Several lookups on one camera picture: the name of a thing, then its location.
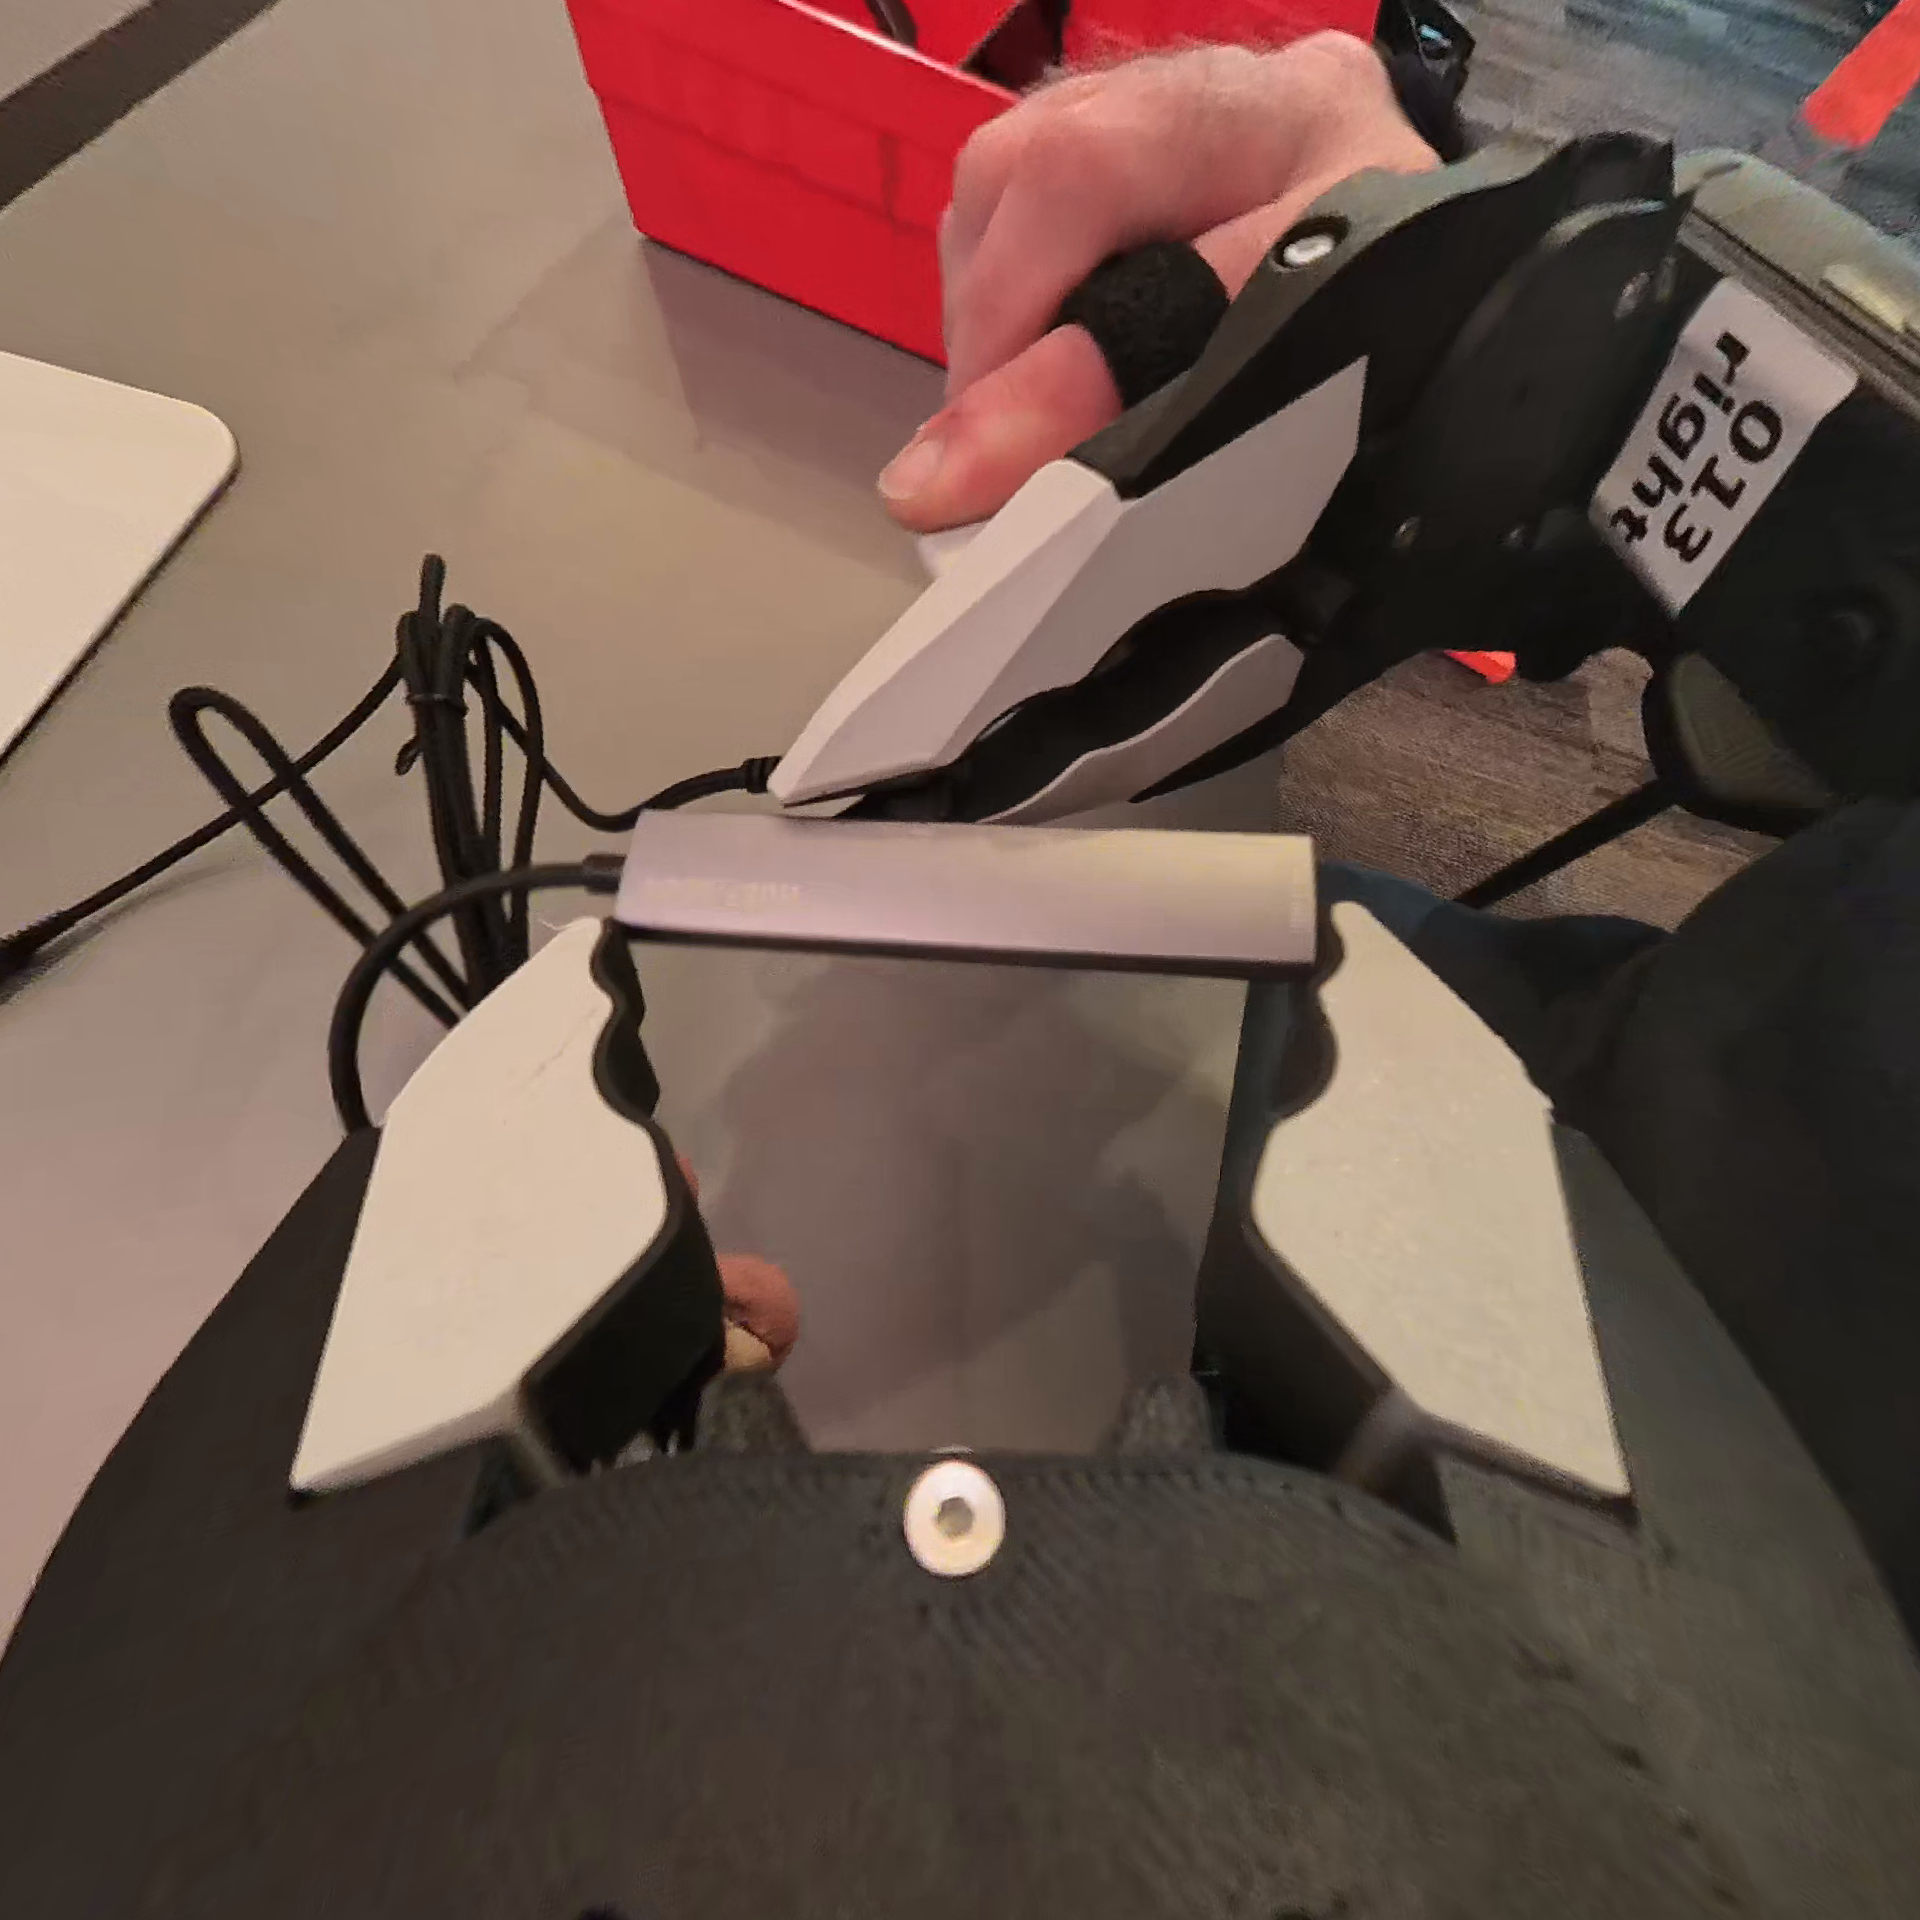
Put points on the person's left hand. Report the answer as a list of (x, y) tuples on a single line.
[(751, 1306)]

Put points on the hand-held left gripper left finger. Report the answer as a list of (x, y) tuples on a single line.
[(497, 1231)]

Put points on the grey usb hub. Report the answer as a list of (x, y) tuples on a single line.
[(960, 894)]

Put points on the red plastic bin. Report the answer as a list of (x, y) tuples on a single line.
[(812, 135)]

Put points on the white stand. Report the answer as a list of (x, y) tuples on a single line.
[(75, 511)]

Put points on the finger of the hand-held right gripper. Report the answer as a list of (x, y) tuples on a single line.
[(1020, 586), (1170, 721)]

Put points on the person's right hand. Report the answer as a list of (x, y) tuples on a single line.
[(1111, 165)]

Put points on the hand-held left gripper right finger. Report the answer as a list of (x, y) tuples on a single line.
[(1440, 1231)]

